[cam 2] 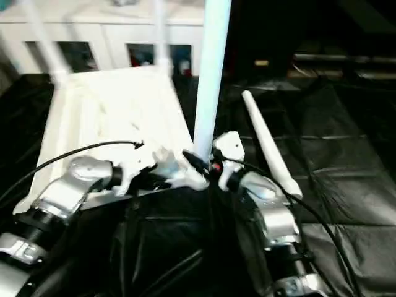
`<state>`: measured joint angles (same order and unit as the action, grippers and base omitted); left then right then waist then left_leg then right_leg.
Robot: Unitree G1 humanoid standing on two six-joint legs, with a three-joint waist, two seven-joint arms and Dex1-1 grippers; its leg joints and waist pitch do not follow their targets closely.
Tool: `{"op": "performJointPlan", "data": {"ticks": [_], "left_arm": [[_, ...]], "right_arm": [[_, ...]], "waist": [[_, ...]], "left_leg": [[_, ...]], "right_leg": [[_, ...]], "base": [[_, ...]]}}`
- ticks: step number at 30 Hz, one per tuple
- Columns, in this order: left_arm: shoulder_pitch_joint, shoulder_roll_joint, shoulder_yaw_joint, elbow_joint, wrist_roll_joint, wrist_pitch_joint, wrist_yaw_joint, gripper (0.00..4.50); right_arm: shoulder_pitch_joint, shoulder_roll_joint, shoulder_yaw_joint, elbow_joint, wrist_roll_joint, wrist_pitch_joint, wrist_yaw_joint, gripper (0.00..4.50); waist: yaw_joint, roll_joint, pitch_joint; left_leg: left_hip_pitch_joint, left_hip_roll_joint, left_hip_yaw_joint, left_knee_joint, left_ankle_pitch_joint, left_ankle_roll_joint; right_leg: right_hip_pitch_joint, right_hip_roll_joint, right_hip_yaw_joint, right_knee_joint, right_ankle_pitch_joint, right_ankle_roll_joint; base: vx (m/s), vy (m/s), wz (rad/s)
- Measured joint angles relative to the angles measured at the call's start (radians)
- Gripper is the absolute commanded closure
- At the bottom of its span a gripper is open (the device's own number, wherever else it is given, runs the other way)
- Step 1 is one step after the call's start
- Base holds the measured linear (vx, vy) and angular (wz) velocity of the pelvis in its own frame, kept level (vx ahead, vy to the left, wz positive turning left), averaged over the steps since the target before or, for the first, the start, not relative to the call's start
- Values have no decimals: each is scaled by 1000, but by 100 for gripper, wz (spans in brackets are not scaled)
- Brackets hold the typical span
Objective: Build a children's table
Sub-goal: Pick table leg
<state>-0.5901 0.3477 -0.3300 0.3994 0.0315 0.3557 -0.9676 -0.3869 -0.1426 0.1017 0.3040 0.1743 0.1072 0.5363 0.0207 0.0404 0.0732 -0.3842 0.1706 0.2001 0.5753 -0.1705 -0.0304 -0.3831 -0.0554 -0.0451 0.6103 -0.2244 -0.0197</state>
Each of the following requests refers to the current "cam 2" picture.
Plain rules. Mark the white upturned plastic table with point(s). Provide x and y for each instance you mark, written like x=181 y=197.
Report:
x=111 y=117

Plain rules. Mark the white plastic table leg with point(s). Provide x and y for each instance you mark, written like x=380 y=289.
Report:
x=46 y=43
x=269 y=145
x=162 y=37
x=211 y=74

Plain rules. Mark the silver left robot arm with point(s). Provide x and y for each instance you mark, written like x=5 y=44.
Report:
x=62 y=192

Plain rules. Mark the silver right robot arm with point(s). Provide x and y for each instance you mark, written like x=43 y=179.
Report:
x=272 y=210

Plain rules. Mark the black work mat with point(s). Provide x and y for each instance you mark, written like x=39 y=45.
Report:
x=346 y=161

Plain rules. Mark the white glass-door cabinet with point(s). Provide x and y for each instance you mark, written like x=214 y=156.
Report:
x=99 y=28

